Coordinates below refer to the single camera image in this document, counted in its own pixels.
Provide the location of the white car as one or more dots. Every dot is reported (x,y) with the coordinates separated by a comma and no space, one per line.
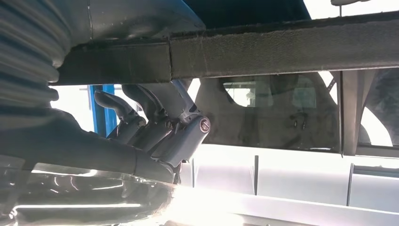
(280,174)

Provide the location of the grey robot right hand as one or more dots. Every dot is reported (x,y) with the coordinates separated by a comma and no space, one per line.
(78,149)

